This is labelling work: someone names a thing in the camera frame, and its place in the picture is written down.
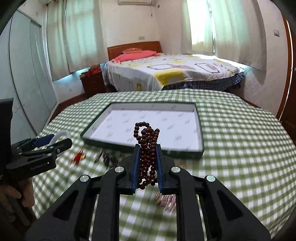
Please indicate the green checkered tablecloth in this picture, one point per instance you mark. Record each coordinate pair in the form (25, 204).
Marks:
(207, 132)

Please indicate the right white curtain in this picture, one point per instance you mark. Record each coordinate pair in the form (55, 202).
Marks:
(230, 30)

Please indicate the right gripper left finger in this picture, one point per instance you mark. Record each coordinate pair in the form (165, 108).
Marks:
(89, 208)

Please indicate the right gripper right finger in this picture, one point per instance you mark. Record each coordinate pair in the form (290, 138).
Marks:
(206, 209)

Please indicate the left white curtain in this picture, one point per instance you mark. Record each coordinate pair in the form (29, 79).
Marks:
(75, 38)

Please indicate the wooden door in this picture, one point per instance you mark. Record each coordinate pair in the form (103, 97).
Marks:
(286, 111)

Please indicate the white curtain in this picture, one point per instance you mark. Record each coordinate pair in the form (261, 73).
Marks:
(75, 38)
(230, 30)

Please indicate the dark wooden nightstand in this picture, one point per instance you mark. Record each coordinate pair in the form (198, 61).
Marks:
(92, 83)

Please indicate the wall light switch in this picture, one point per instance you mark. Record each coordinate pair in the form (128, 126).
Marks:
(276, 33)

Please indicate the pink pillow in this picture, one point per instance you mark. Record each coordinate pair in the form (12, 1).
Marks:
(135, 56)

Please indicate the bed with patterned sheet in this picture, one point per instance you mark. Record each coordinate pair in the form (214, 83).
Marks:
(173, 71)

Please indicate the pink pearl brooch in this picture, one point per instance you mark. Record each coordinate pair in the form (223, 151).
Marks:
(168, 202)

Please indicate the red boxes on nightstand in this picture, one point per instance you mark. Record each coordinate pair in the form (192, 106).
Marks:
(94, 69)

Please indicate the wooden headboard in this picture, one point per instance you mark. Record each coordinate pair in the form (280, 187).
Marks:
(115, 51)

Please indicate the white wardrobe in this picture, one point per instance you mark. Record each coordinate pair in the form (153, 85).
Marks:
(24, 77)

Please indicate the red knot gold charm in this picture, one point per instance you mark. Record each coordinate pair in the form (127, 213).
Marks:
(78, 157)

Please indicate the left hand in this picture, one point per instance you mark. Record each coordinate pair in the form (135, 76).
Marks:
(17, 202)

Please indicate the white jade bangle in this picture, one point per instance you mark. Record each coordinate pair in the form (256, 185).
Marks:
(58, 135)

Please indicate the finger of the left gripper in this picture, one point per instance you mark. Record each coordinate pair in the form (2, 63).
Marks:
(55, 149)
(32, 143)

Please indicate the orange patterned pillow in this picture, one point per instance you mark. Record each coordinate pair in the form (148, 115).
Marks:
(132, 50)

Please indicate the green white tray box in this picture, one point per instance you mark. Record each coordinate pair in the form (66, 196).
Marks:
(148, 127)

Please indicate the white air conditioner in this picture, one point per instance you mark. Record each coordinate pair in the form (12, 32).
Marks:
(137, 2)

